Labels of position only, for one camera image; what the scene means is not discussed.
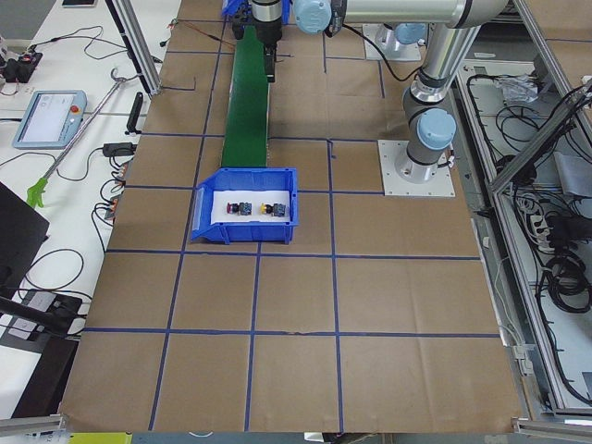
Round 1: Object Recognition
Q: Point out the red black wire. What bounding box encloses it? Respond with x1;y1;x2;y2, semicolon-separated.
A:
168;18;238;50

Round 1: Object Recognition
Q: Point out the metal grabber stick green claw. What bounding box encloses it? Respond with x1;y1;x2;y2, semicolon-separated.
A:
26;68;140;208

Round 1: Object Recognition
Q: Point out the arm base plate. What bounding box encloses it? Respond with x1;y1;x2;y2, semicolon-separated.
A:
377;140;455;198
363;23;426;62

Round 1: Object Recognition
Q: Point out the red push button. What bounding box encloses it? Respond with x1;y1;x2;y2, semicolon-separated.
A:
226;202;253;216

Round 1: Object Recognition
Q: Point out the black power adapter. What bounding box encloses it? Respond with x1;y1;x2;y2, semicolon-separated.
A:
102;142;137;157

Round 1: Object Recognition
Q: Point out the teach pendant tablet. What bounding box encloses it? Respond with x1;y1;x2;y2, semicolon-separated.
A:
12;90;87;149

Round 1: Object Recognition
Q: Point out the aluminium frame post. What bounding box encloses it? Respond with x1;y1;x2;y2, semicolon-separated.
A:
114;0;162;96

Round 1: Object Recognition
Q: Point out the left blue plastic bin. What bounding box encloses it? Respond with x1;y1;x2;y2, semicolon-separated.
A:
191;167;299;244

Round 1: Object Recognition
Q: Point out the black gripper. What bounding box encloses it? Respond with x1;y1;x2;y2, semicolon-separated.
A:
232;0;283;82

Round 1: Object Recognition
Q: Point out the blue plastic bin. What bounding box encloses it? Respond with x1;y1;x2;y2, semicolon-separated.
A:
220;0;293;25
191;167;299;244

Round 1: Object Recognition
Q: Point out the white foam pad left bin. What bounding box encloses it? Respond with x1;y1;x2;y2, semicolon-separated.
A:
211;190;294;223

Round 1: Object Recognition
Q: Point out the green conveyor belt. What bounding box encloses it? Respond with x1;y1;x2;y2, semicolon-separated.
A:
221;27;269;167

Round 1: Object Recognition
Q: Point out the yellow push button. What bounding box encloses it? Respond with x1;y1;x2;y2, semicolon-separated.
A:
260;203;287;217

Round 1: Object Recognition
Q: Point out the black handle bar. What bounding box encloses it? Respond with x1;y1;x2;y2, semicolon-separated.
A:
125;92;144;135

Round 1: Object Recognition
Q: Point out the right blue plastic bin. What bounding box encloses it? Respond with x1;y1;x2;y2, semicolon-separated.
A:
220;0;293;25

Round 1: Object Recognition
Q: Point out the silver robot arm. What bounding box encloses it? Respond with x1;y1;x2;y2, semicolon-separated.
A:
222;0;506;184

